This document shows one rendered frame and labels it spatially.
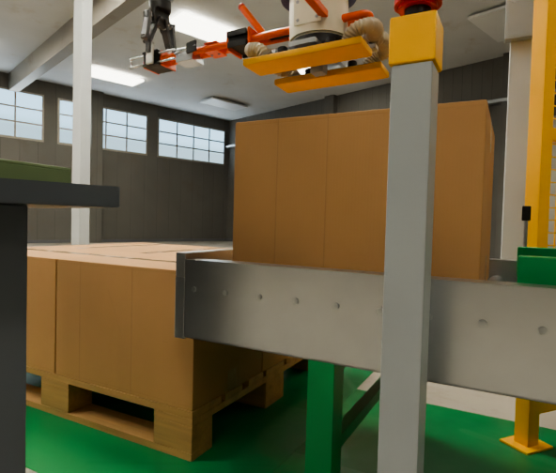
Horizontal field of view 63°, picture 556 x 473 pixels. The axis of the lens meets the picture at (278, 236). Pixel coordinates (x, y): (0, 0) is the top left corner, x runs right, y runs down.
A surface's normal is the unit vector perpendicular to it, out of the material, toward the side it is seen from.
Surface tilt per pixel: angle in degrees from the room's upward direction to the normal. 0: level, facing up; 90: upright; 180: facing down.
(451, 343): 90
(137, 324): 90
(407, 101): 90
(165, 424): 90
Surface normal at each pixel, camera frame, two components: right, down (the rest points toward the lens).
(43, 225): 0.69, 0.04
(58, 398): -0.47, 0.02
